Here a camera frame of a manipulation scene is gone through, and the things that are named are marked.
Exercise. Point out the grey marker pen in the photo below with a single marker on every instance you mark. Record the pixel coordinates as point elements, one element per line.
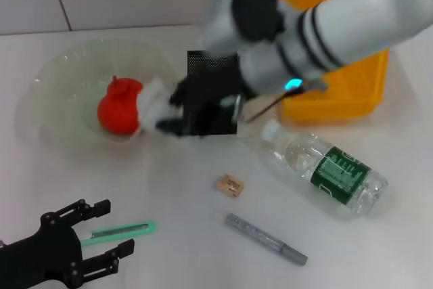
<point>260,236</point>

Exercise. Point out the white paper ball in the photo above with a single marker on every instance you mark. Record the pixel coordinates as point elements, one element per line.
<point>152,99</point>

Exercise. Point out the black mesh pen holder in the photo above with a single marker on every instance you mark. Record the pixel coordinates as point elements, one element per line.
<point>203,59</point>

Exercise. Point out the pale green glass fruit plate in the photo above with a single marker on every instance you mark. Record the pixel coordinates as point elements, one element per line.
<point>61,76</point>

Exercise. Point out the green highlighter marker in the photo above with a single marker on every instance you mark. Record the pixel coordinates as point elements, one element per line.
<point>128,229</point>

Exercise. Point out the small tan eraser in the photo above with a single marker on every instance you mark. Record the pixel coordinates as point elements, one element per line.
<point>230,184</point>

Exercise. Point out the clear green-label water bottle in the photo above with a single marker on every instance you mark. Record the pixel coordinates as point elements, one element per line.
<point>304,157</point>

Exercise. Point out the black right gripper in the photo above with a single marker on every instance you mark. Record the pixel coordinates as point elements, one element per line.
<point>203,106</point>

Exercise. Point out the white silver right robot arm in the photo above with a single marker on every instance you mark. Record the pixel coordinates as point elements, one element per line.
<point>355,21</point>

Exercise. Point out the yellow plastic bin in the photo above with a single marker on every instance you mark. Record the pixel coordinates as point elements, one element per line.
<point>338,99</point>

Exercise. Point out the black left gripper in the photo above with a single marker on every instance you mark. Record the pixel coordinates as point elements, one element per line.
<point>40,255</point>

